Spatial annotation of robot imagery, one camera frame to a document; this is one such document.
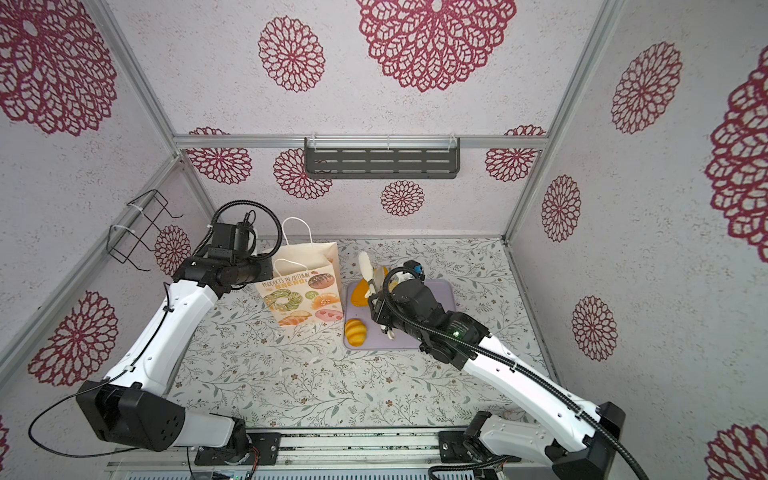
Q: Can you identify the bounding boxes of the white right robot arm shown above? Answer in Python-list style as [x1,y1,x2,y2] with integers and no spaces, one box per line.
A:
[367,276,625,479]

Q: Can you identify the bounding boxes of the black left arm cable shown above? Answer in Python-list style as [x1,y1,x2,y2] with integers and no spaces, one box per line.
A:
[27,199,284,460]

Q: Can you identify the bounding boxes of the black wire wall rack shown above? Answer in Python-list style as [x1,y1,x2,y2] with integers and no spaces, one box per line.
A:
[105,189,183,273]

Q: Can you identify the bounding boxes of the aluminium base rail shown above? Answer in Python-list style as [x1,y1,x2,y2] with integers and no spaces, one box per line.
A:
[100,427,546,479]

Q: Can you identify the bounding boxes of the metal tongs with white tips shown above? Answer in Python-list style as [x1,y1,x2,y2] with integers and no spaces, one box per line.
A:
[358,251,395,341]

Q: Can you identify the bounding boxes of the small striped croissant bun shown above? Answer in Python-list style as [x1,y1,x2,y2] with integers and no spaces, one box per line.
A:
[344,319,367,348]

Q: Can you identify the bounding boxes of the lavender plastic tray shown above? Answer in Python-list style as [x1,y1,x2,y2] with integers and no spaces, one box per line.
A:
[342,278,457,352]

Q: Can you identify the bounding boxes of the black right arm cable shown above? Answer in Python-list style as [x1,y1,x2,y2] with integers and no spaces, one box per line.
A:
[381,266,650,480]

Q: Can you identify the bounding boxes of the dark grey wall shelf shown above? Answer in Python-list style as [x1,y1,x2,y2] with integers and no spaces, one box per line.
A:
[304,137,461,180]

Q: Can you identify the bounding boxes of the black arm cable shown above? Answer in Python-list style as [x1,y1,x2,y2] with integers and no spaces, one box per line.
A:
[27,199,284,460]
[381,266,650,480]

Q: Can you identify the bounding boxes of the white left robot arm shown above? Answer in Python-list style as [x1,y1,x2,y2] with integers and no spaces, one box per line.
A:
[76,220,272,464]

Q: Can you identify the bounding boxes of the printed paper bread bag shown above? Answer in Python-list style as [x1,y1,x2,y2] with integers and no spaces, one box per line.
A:
[256,217,344,328]

